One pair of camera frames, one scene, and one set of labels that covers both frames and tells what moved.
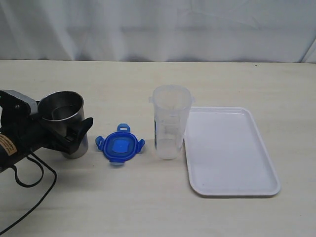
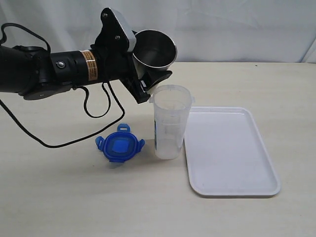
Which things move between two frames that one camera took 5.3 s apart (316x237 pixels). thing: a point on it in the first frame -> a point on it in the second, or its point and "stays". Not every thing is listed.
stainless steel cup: (64, 110) -> (155, 51)
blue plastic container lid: (121, 146) stays
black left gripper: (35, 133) -> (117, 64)
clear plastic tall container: (172, 104) stays
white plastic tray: (225, 156) stays
